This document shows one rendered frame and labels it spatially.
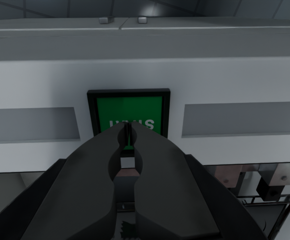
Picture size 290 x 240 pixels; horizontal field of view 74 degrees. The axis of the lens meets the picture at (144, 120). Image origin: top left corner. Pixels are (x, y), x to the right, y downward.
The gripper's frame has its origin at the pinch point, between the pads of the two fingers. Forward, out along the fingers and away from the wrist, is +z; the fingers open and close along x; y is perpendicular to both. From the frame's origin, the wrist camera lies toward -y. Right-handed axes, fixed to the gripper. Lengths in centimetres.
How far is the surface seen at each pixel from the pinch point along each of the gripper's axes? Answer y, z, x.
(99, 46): -3.9, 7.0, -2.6
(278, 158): 4.8, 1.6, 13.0
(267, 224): 24.7, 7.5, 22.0
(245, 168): 13.9, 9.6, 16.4
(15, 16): -5, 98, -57
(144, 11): -6, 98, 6
